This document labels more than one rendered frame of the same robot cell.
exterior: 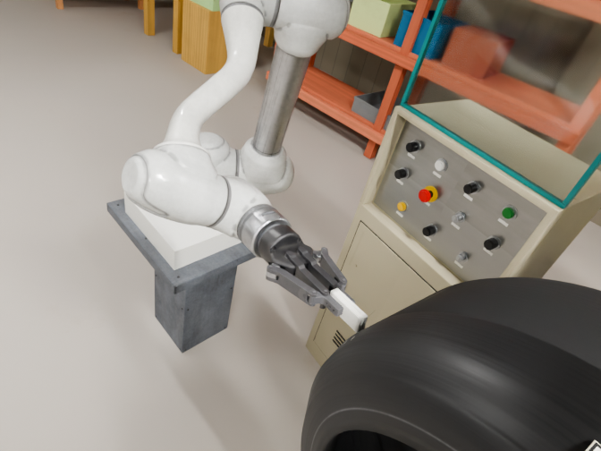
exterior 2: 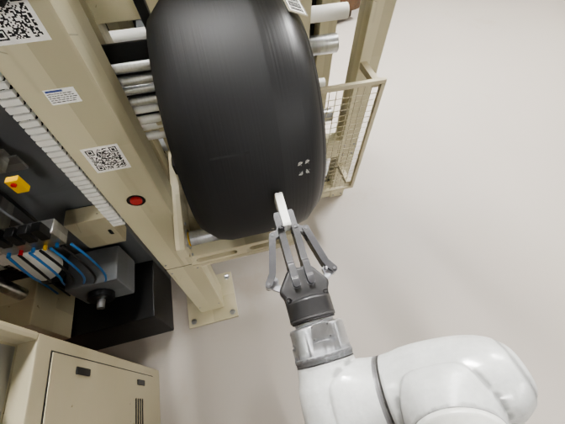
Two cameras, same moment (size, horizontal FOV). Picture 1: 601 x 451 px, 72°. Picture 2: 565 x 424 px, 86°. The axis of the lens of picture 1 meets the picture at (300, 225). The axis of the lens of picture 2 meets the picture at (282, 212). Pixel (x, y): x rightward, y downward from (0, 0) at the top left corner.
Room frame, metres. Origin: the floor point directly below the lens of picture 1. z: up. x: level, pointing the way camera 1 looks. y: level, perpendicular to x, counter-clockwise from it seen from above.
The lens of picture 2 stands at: (0.70, 0.05, 1.72)
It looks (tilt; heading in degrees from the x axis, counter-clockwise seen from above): 57 degrees down; 210
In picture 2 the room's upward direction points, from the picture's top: straight up
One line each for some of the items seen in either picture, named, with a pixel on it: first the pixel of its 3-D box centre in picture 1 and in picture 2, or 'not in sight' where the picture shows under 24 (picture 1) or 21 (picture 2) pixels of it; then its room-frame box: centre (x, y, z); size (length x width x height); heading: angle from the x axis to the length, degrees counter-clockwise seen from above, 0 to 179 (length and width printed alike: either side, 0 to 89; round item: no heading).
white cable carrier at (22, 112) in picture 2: not in sight; (75, 163); (0.53, -0.60, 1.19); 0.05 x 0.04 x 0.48; 45
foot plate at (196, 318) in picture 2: not in sight; (211, 298); (0.45, -0.56, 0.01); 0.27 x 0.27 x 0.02; 45
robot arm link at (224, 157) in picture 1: (207, 165); not in sight; (1.22, 0.37, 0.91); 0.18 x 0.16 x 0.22; 111
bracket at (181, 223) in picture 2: not in sight; (180, 203); (0.38, -0.52, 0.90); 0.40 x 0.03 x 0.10; 45
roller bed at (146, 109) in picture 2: not in sight; (147, 94); (0.14, -0.82, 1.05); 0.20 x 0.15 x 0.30; 135
